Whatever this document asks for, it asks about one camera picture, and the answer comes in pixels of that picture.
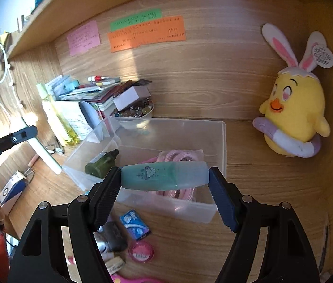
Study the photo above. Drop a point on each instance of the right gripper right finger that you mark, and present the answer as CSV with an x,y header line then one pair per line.
x,y
288,254

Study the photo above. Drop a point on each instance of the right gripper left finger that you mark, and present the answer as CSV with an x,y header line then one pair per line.
x,y
40,255

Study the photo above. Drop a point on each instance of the purple spray bottle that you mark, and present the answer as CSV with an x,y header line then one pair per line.
x,y
109,238

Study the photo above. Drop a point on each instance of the green glass bottle white cap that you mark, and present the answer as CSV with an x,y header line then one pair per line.
x,y
100,165

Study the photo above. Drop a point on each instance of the teal highlighter marker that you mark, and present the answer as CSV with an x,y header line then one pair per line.
x,y
162,176

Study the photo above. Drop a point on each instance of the blue white box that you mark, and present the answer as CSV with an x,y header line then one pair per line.
x,y
12,191

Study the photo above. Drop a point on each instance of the silver clip tool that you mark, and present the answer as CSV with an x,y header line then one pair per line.
x,y
52,149

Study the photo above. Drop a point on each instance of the dirty beige eraser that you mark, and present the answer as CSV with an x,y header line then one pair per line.
x,y
114,265

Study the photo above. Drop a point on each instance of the pink scissors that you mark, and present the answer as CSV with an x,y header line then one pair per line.
x,y
116,278

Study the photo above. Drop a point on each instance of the yellow green spray bottle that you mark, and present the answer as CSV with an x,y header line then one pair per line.
x,y
58,124

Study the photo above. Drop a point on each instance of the white paper with writing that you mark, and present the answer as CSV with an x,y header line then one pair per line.
x,y
72,112

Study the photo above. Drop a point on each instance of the pink round tin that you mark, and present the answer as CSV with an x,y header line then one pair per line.
x,y
141,251

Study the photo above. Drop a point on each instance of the blue Max staple box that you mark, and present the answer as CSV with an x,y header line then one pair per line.
x,y
135,226

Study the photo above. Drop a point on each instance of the stack of books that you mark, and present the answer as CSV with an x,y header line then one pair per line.
x,y
63,88

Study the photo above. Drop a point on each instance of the red white marker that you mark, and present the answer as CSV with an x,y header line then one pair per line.
x,y
99,78

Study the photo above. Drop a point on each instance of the yellow chick plush toy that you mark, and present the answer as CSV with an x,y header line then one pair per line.
x,y
292,119

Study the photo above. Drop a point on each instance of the clear plastic storage bin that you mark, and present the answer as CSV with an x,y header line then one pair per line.
x,y
139,140

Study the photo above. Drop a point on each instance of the small white box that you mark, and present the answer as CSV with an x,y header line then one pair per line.
x,y
131,96

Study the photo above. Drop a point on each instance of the pink sticky note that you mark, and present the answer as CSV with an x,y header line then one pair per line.
x,y
83,38

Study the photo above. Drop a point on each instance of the bowl of beads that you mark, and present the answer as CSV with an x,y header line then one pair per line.
x,y
136,116

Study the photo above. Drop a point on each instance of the green sticky note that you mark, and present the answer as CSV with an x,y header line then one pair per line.
x,y
136,18

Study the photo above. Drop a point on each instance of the orange sticky note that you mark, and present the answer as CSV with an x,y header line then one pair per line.
x,y
166,29

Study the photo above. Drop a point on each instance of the pink handled tool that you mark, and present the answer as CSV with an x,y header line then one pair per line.
x,y
33,160

